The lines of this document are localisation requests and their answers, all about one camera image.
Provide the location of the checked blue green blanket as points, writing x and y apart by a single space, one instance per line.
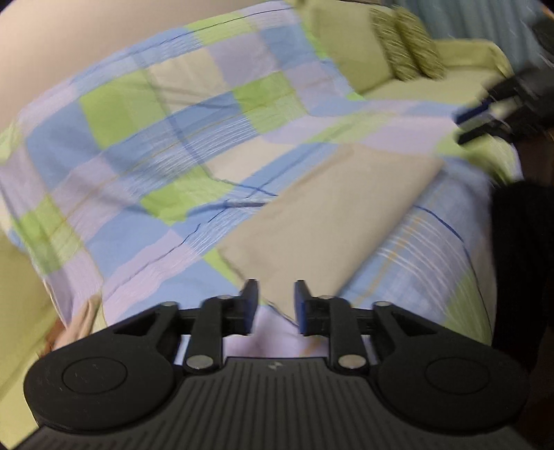
130 142

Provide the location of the beige pants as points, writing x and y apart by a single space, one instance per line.
324 225

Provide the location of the plain green pillow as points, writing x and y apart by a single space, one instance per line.
346 43

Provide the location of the grey curtain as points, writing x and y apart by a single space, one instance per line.
467 19

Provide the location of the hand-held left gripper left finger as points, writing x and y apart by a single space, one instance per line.
249 305

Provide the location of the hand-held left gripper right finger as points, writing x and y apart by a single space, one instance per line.
303 316

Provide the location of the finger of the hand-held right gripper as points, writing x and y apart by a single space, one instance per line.
471 111
478 135

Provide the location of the green patterned cushion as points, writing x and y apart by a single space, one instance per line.
420 43
387 43

